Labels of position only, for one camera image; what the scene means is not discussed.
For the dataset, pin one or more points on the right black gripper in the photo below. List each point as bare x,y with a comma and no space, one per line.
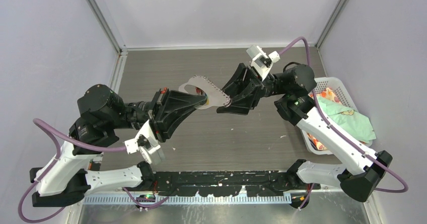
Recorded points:
244,93

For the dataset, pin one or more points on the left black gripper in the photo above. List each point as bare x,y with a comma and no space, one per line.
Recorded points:
177,106

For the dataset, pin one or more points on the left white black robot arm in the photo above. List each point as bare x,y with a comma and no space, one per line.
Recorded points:
67,179

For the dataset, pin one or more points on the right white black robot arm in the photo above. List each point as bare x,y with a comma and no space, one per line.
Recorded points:
360,169

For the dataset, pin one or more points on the orange patterned cloth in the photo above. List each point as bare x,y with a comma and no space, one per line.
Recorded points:
327,94

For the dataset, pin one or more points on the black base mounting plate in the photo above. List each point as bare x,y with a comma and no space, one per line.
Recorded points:
219,183

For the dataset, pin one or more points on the white plastic basket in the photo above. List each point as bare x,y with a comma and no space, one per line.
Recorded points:
338,87

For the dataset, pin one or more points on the green patterned cloth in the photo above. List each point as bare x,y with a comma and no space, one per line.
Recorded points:
350,120

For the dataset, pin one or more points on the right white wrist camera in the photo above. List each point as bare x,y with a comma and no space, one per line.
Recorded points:
262,62

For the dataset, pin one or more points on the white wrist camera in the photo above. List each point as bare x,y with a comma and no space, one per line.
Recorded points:
146,143
262,62

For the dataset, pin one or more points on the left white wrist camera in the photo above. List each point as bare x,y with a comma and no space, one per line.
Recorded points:
146,143

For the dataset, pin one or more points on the white slotted cable duct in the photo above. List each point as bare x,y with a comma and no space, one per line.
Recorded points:
124,199

